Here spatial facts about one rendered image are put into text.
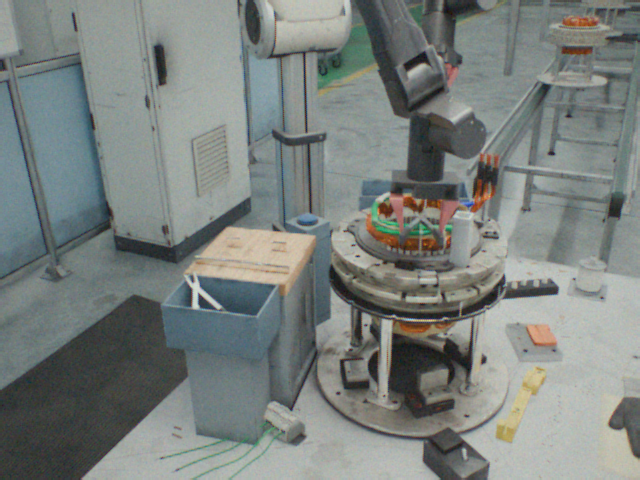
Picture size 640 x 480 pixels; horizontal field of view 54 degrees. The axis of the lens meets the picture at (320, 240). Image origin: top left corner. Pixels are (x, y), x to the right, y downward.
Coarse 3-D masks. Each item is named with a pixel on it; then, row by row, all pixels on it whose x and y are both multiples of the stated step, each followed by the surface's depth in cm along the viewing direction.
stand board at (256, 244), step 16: (224, 240) 124; (256, 240) 123; (272, 240) 123; (288, 240) 123; (304, 240) 123; (208, 256) 118; (224, 256) 117; (240, 256) 117; (256, 256) 117; (272, 256) 117; (288, 256) 117; (304, 256) 118; (192, 272) 112; (208, 272) 112; (224, 272) 112; (240, 272) 112; (256, 272) 112; (272, 272) 112; (288, 288) 110
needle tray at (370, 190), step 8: (360, 184) 150; (368, 184) 153; (376, 184) 152; (384, 184) 152; (464, 184) 149; (360, 192) 145; (368, 192) 153; (376, 192) 153; (384, 192) 153; (408, 192) 152; (464, 192) 148; (360, 200) 143; (368, 200) 143; (464, 200) 141; (360, 208) 144; (368, 208) 144
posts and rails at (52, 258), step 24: (240, 0) 441; (0, 72) 282; (24, 72) 293; (24, 120) 297; (24, 144) 300; (48, 216) 320; (48, 240) 323; (72, 240) 339; (48, 264) 330; (0, 288) 302
